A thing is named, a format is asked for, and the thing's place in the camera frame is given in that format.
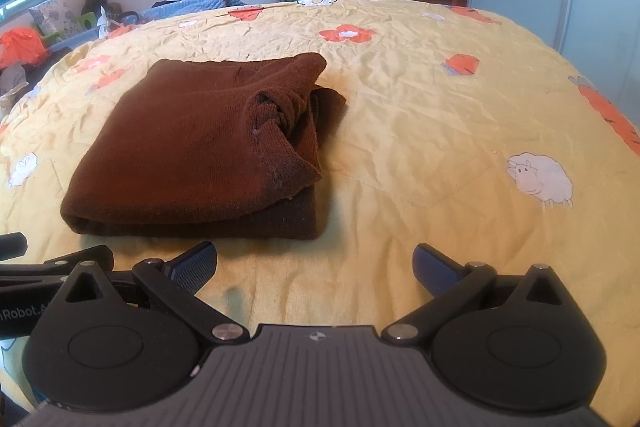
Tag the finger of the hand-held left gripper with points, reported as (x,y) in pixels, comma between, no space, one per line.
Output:
(12,246)
(85,257)

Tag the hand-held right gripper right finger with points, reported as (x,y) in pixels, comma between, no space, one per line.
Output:
(434,271)

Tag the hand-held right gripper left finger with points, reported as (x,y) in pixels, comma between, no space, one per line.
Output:
(194,266)

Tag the brown knit sweater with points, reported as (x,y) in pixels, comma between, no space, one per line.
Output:
(200,147)

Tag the yellow printed quilt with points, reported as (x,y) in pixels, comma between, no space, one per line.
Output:
(425,132)

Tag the orange cloth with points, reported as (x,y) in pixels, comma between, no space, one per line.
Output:
(21,48)

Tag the floral pillow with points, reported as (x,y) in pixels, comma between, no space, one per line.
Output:
(55,18)

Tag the dark plush toy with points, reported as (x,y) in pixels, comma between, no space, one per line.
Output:
(94,3)

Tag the light blue quilted blanket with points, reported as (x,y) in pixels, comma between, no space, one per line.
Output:
(205,3)

